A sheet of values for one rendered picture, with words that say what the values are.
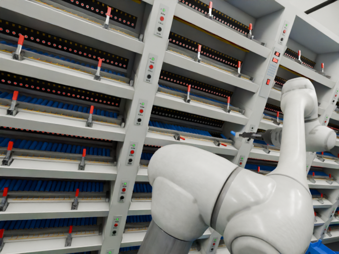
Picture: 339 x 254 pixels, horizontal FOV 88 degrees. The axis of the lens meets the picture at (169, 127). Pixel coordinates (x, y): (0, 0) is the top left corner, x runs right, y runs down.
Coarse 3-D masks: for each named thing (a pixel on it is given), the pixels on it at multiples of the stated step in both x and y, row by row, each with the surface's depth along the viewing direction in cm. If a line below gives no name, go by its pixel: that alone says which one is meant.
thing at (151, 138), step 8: (176, 120) 108; (184, 120) 110; (216, 128) 121; (152, 136) 88; (160, 136) 90; (168, 136) 94; (224, 136) 122; (232, 136) 116; (152, 144) 88; (160, 144) 90; (168, 144) 91; (184, 144) 94; (192, 144) 96; (200, 144) 98; (208, 144) 102; (232, 144) 112; (240, 144) 108; (216, 152) 104; (224, 152) 106; (232, 152) 108
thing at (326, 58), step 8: (320, 56) 139; (328, 56) 134; (336, 56) 130; (320, 64) 138; (328, 64) 134; (336, 64) 129; (328, 72) 133; (336, 72) 128; (312, 80) 142; (320, 88) 136; (328, 88) 131; (320, 96) 135; (328, 96) 130; (328, 112) 133; (320, 120) 132; (328, 120) 135; (312, 160) 140
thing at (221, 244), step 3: (222, 237) 140; (222, 240) 137; (219, 243) 135; (222, 243) 137; (219, 246) 134; (222, 246) 134; (225, 246) 135; (219, 249) 132; (222, 249) 133; (225, 249) 134; (216, 252) 124; (219, 252) 130; (222, 252) 131; (225, 252) 132; (228, 252) 132
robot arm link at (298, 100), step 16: (304, 80) 65; (288, 96) 65; (304, 96) 62; (288, 112) 56; (304, 112) 62; (288, 128) 53; (304, 128) 52; (288, 144) 49; (304, 144) 49; (288, 160) 45; (304, 160) 45; (288, 176) 35; (304, 176) 40
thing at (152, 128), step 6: (150, 126) 91; (162, 132) 93; (168, 132) 94; (174, 132) 95; (180, 132) 97; (186, 132) 100; (198, 138) 102; (204, 138) 104; (210, 138) 105; (216, 138) 107; (228, 144) 109
